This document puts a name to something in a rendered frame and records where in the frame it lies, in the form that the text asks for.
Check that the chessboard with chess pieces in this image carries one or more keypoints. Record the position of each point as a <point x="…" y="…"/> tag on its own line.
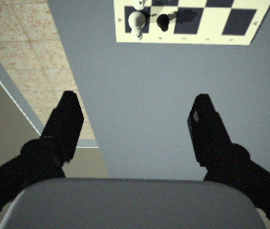
<point x="193" y="21"/>

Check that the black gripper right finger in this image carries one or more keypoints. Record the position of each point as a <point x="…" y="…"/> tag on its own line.
<point x="226" y="162"/>

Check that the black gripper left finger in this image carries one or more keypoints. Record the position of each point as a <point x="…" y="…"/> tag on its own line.
<point x="43" y="158"/>

